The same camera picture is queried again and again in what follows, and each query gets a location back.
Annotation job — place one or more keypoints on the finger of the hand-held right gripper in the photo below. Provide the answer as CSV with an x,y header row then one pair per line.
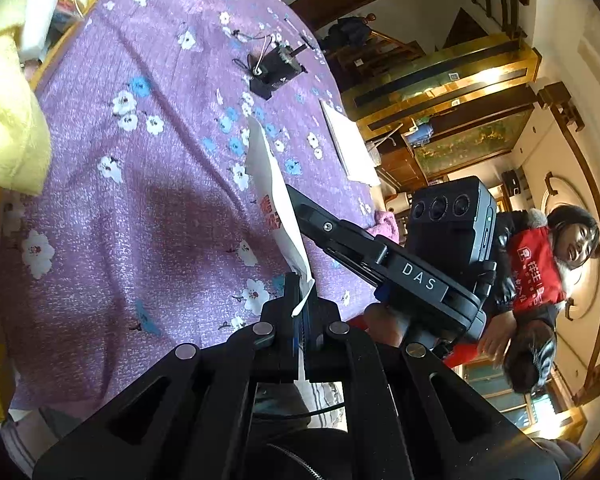
x,y
357,265
330,227

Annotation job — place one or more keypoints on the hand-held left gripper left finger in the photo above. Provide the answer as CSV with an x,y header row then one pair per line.
x,y
280,340

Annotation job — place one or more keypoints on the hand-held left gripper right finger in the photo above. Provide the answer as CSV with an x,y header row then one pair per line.
x,y
325,350

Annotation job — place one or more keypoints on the white wet wipe packet red label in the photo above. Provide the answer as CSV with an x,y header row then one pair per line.
x,y
275,195

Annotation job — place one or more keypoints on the yellow fleece cloth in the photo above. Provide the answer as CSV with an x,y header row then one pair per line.
x,y
10,120

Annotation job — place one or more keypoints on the person's right forearm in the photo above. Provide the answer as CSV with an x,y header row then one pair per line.
x,y
530,355

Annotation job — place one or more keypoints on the person's right hand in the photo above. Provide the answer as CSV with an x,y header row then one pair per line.
x,y
387,325

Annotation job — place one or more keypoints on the pink cloth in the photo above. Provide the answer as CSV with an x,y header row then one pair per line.
x,y
386,225

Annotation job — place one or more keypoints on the white paper sheet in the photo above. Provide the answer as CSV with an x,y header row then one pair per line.
x,y
352,147

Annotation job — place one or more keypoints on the person's body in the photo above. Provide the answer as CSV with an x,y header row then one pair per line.
x,y
530,260

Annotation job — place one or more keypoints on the small black speaker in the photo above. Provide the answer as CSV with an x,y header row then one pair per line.
x,y
511,181

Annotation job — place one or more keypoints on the gold framed fish tank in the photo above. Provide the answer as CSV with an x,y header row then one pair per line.
x,y
460,135

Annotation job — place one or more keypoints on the wooden chair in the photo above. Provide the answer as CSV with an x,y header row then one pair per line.
x,y
395,52

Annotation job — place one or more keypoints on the purple floral tablecloth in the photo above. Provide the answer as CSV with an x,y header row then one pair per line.
x,y
155,160

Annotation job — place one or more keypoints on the dark jacket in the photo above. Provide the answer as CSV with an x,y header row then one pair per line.
x,y
350,32

